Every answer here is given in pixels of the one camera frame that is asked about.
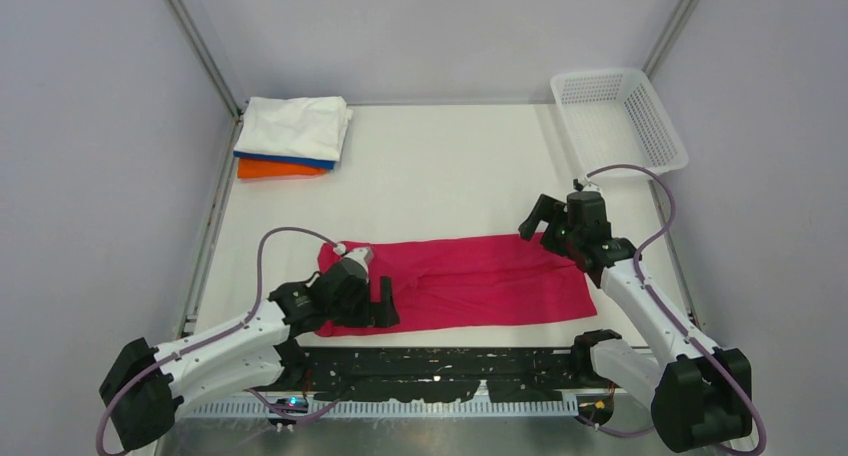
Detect pink t shirt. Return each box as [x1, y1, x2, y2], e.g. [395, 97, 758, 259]
[313, 233, 599, 339]

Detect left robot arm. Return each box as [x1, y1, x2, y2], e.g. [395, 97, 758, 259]
[98, 248, 400, 452]

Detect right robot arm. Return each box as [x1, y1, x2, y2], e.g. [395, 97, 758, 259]
[518, 190, 756, 453]

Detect white plastic basket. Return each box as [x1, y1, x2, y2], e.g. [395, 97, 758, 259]
[550, 68, 689, 176]

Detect blue folded t shirt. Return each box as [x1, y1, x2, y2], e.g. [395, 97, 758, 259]
[233, 151, 337, 170]

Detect orange folded t shirt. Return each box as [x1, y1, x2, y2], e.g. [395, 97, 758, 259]
[237, 158, 329, 179]

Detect white folded t shirt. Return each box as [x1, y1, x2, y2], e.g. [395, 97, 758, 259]
[234, 96, 353, 163]

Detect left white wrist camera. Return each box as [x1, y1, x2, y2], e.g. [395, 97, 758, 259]
[337, 246, 373, 283]

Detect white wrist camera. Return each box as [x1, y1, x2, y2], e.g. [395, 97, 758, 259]
[337, 246, 373, 283]
[572, 179, 602, 194]

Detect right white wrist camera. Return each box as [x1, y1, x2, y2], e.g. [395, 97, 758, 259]
[572, 179, 602, 194]

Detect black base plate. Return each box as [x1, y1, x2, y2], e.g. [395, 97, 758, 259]
[262, 347, 612, 403]

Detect aluminium frame rail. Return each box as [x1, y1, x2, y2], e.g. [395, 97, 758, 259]
[187, 389, 566, 415]

